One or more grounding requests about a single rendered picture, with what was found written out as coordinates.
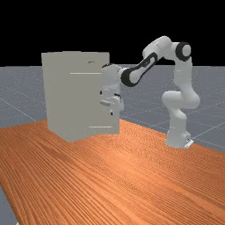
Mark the pale grey cabinet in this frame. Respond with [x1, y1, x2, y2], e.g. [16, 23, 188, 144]
[40, 50, 121, 143]

